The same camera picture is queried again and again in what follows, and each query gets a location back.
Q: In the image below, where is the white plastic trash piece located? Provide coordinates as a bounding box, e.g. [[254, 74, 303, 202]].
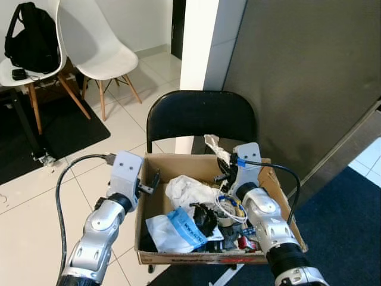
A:
[[204, 134, 232, 166]]

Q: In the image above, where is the black crumpled trash item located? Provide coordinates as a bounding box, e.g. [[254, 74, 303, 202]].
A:
[[190, 203, 220, 236]]

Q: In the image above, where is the brown cardboard box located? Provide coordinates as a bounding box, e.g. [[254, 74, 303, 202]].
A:
[[136, 153, 309, 266]]

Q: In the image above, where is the white crumpled plastic bag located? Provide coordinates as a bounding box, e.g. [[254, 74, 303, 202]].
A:
[[165, 175, 221, 209]]

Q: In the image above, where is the white bag with blue label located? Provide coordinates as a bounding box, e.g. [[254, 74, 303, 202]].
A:
[[146, 206, 224, 254]]

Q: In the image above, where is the black folding chair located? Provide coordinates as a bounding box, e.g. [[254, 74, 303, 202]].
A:
[[146, 90, 258, 272]]

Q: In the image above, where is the black floor mat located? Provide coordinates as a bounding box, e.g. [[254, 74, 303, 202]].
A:
[[0, 98, 112, 185]]

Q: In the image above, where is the dark navy floor rug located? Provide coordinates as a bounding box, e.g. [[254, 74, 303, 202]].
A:
[[149, 167, 381, 286]]

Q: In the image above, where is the black metal stand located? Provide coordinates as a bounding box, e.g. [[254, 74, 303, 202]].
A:
[[9, 89, 55, 166]]

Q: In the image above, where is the white chair with wooden legs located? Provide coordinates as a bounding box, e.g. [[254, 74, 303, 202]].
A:
[[57, 0, 143, 123], [0, 0, 91, 135]]

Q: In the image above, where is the black backpack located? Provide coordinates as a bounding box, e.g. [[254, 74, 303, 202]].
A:
[[4, 2, 61, 75]]

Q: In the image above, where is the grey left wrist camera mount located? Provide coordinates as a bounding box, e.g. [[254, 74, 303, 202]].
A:
[[110, 150, 144, 200]]

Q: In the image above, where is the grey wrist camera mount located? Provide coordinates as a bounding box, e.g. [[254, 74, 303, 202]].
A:
[[231, 142, 263, 186], [110, 150, 144, 200]]

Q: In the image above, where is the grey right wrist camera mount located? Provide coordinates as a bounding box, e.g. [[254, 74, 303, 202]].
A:
[[231, 142, 263, 186]]

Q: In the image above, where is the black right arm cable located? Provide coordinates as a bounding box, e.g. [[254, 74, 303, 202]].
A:
[[238, 158, 302, 227]]

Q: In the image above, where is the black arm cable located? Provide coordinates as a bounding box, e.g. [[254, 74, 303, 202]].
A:
[[238, 158, 302, 227], [55, 153, 117, 269]]

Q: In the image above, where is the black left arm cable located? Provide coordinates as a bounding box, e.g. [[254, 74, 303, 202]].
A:
[[55, 153, 117, 269]]

